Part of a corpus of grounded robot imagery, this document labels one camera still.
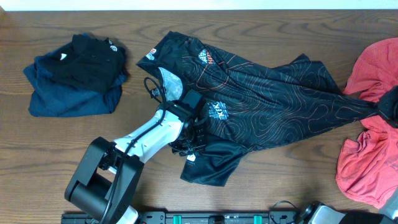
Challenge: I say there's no red t-shirt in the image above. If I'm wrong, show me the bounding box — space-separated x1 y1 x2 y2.
335 38 397 208

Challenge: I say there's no folded black shirt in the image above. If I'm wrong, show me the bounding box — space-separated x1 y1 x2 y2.
37 34 126 93

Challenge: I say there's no black orange patterned jersey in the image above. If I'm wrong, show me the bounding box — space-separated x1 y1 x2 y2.
138 32 377 187

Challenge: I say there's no folded navy blue shirt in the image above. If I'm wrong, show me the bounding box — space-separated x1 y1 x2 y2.
24 52 127 117

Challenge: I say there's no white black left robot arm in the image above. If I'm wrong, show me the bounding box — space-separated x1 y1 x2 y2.
64 102 205 223

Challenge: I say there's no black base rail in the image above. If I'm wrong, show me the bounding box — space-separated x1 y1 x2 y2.
61 200 312 224

